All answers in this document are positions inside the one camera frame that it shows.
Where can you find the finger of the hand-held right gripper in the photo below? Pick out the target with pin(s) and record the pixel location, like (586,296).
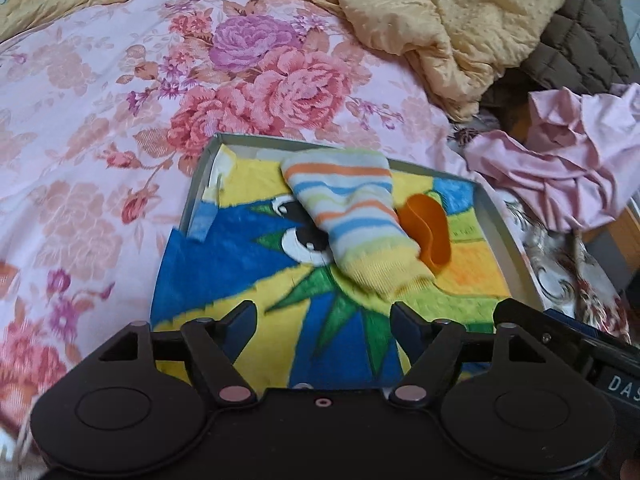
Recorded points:
(530,322)

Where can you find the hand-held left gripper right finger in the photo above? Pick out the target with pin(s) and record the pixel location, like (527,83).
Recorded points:
(406,330)

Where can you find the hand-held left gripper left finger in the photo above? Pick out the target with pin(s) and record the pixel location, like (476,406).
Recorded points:
(239,327)

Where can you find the striped sock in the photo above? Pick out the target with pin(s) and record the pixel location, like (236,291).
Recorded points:
(350,210)

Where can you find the brown patterned blanket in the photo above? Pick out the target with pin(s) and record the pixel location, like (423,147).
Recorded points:
(552,265)

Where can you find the colourful printed towel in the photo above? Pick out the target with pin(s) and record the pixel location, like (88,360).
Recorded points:
(240,260)

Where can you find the orange plastic scoop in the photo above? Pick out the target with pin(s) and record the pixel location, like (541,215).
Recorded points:
(430,230)

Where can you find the pink cloth garment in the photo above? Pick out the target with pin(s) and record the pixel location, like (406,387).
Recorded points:
(560,160)

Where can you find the pink floral bedsheet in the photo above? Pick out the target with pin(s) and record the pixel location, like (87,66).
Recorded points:
(100,135)

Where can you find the brown quilted blanket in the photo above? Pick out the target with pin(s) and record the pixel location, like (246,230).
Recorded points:
(575,50)

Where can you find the yellow quilt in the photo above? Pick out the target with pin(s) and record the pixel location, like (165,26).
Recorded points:
(450,20)

